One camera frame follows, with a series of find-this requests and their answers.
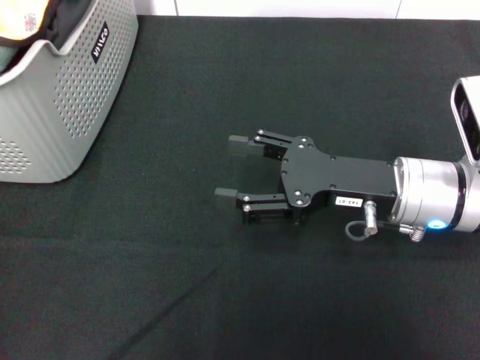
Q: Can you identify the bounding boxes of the yellow and grey towel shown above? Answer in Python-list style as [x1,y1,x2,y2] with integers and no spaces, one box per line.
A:
[0,0,52,74]

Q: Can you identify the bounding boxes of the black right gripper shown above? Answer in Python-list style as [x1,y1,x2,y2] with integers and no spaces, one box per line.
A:
[214,129,398,226]

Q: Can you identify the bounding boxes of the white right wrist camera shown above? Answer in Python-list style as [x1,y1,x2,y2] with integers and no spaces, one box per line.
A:
[451,74,480,164]

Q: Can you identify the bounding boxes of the black tablecloth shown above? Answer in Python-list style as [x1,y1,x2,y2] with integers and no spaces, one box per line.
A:
[0,14,480,360]

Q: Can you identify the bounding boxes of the grey right gripper cable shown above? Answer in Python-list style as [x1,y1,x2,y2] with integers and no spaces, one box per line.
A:
[344,199,428,243]

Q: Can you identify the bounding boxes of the grey perforated storage box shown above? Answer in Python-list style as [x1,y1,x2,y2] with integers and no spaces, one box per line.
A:
[0,0,140,185]

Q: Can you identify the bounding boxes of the black cloth box liner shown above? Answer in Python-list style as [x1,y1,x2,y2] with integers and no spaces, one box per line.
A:
[37,0,95,50]

